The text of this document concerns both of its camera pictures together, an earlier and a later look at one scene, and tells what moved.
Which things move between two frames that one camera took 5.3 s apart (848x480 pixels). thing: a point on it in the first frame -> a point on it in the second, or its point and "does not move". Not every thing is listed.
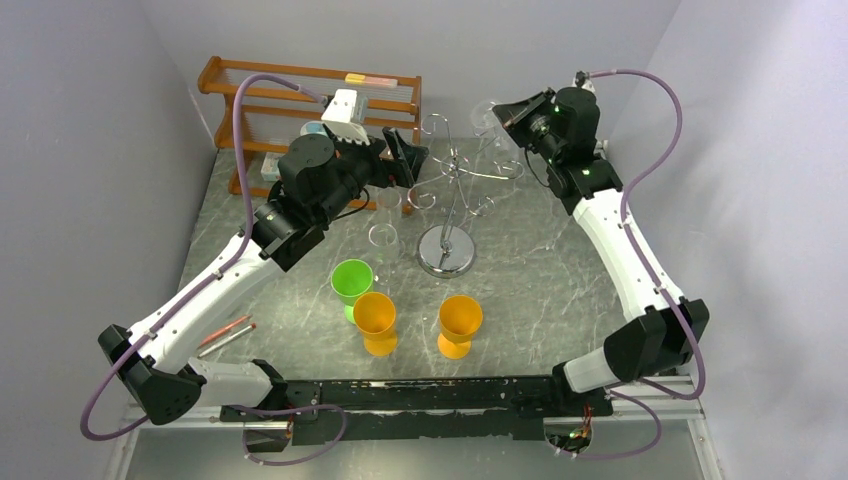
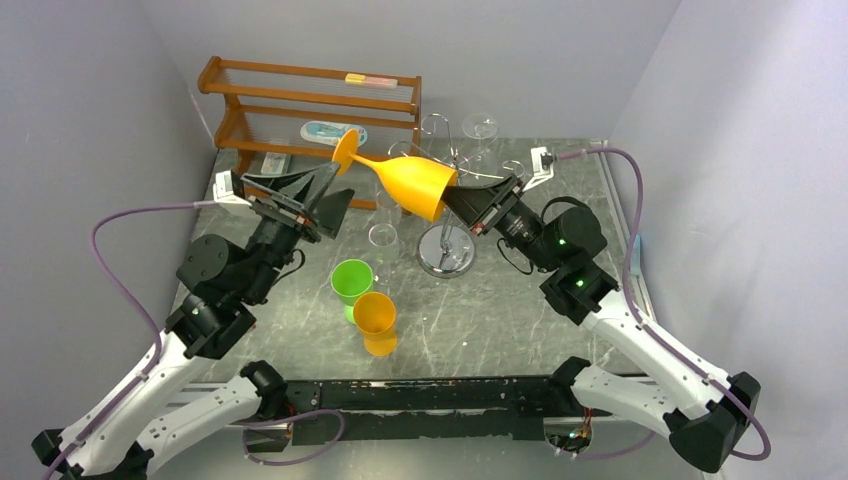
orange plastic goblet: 460,318 -> 414,186
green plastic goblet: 351,279 does not move
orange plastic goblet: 374,315 does not move
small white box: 270,168 does not move
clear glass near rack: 384,245 does not move
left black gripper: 401,174 -> 305,193
